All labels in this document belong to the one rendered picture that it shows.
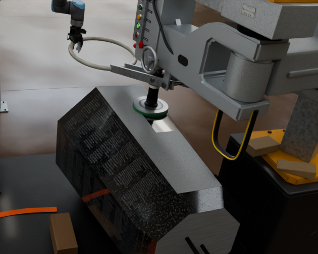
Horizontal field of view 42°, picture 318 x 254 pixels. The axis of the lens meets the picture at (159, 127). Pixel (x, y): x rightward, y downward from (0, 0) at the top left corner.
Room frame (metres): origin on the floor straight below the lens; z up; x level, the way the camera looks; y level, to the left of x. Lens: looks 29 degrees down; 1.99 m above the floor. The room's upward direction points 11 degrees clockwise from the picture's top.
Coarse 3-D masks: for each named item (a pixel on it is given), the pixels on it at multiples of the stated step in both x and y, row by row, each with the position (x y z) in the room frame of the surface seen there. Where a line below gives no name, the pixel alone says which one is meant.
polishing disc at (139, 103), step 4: (144, 96) 2.36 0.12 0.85; (136, 100) 2.29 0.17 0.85; (140, 100) 2.30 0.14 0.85; (144, 100) 2.31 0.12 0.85; (160, 100) 2.35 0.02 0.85; (136, 104) 2.23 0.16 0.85; (140, 104) 2.24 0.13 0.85; (144, 104) 2.25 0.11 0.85; (160, 104) 2.29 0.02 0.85; (164, 104) 2.30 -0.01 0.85; (136, 108) 2.20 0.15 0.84; (140, 108) 2.19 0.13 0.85; (144, 108) 2.20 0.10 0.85; (148, 108) 2.21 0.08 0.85; (152, 108) 2.22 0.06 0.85; (156, 108) 2.23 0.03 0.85; (160, 108) 2.24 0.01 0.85; (164, 108) 2.25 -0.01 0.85; (144, 112) 2.17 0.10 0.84; (148, 112) 2.17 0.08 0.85; (152, 112) 2.17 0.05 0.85; (156, 112) 2.18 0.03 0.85; (160, 112) 2.19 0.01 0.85; (164, 112) 2.21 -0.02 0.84
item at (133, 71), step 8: (128, 64) 2.61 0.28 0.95; (112, 72) 2.55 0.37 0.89; (120, 72) 2.47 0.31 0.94; (128, 72) 2.39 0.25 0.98; (136, 72) 2.33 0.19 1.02; (144, 72) 2.45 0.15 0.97; (144, 80) 2.25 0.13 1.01; (152, 80) 2.18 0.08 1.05; (160, 80) 2.14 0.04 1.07; (176, 80) 2.20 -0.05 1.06
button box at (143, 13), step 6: (138, 0) 2.27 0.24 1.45; (144, 0) 2.23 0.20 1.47; (138, 6) 2.27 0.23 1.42; (144, 6) 2.22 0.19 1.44; (138, 12) 2.26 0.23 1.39; (144, 12) 2.22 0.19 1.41; (144, 18) 2.22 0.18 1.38; (144, 24) 2.23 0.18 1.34; (138, 30) 2.24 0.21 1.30; (138, 36) 2.23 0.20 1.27; (138, 42) 2.23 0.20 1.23
